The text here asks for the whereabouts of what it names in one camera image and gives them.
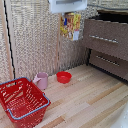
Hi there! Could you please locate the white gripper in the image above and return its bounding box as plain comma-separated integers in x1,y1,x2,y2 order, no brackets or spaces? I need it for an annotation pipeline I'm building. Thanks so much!
48,0,88,14

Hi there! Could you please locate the yellow red snack bag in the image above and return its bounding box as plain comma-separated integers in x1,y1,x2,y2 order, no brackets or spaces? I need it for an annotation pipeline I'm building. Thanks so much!
59,12,82,42

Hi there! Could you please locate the brown drawer cabinet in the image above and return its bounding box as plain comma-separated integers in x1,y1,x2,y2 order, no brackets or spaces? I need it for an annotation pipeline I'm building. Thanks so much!
82,9,128,82

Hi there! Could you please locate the red bowl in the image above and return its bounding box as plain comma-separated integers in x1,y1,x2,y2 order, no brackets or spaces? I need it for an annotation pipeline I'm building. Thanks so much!
55,71,73,85

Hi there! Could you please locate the pink mug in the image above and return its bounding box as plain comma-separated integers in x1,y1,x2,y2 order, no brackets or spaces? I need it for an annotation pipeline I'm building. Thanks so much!
32,72,50,91

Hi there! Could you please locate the red shopping basket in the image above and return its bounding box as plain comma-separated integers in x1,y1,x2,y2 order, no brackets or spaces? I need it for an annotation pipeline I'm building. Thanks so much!
0,76,52,128

